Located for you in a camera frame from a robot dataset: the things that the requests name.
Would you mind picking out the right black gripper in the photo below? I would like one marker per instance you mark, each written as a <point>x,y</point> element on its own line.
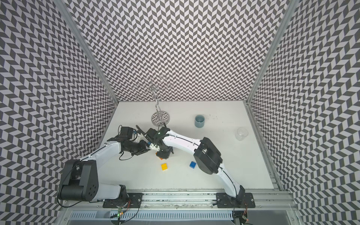
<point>165,155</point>

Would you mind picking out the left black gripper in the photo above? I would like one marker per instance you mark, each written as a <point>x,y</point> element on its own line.
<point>143,149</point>

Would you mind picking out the small yellow lego brick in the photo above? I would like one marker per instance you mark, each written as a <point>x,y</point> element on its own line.
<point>164,166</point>

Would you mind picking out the blue lego brick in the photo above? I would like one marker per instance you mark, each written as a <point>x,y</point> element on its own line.
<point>193,165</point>

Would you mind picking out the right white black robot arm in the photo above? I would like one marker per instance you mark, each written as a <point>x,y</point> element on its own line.
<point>207,156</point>

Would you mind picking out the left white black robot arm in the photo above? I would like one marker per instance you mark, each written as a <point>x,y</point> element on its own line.
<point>79,179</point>

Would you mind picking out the chrome mug tree stand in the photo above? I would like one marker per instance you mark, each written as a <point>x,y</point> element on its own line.
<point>149,86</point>

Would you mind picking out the grey-blue ceramic cup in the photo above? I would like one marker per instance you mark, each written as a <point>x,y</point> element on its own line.
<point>199,121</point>

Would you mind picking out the clear glass cup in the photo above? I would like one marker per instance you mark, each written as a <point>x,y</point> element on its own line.
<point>241,133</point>

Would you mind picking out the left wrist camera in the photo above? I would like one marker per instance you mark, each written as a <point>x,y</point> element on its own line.
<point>128,133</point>

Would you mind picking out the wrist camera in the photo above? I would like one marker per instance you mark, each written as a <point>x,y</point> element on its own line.
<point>128,133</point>
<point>150,137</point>

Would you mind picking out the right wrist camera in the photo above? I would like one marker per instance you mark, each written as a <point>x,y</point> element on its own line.
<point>150,137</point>

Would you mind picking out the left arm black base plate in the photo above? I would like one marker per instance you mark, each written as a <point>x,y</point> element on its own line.
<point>129,200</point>

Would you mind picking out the aluminium front rail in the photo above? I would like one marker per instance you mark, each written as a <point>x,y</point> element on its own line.
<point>265,199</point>

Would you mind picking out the white ribbed cable duct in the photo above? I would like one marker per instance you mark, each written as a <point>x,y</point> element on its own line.
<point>152,215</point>

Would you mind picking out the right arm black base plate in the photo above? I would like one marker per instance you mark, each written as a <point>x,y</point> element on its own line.
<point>225,201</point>

